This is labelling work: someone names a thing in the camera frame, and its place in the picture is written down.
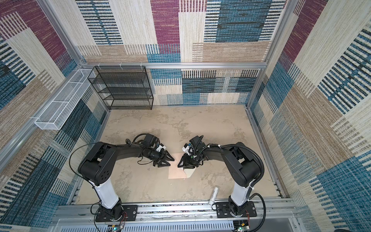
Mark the aluminium mounting rail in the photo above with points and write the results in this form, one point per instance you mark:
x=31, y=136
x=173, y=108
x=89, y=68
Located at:
x=270, y=215

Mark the white glue stick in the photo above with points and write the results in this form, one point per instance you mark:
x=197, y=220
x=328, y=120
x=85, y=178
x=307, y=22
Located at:
x=213, y=196

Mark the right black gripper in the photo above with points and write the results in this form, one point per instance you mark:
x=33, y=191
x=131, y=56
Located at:
x=185, y=158

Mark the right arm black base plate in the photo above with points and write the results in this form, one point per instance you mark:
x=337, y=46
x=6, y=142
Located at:
x=230, y=210

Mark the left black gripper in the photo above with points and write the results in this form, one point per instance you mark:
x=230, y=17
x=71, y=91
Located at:
x=164, y=156

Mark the white wire mesh basket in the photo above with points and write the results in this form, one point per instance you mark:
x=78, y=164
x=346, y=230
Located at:
x=58, y=111

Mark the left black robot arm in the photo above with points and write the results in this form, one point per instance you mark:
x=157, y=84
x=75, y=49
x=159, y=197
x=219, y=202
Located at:
x=97, y=167

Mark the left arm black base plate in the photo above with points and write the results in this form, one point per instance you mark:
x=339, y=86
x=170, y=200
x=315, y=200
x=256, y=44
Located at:
x=117, y=214

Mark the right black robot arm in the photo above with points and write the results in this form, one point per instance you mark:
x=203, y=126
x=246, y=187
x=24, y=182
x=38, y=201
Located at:
x=245, y=166

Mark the black wire mesh shelf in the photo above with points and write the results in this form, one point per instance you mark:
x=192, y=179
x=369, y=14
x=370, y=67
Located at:
x=122, y=87

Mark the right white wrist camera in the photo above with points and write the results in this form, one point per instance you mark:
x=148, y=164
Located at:
x=188, y=149

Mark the pale pink envelope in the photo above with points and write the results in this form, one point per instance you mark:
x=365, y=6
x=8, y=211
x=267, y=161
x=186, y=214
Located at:
x=178, y=173

